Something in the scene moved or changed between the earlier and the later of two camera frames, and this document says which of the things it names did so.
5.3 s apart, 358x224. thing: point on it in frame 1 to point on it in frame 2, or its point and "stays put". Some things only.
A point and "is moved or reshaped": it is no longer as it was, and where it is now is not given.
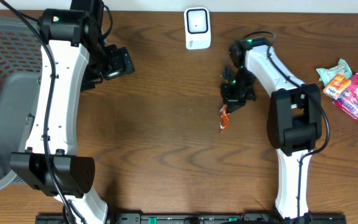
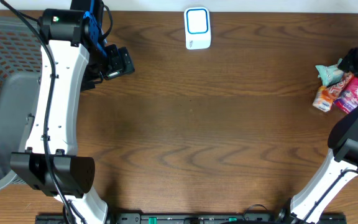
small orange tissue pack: [337, 87] is moved or reshaped
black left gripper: [124, 60] stays put
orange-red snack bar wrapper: [224, 117] to [335, 89]
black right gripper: [233, 102] to [350, 65]
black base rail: [197, 218] stays put
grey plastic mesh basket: [11, 54] stays put
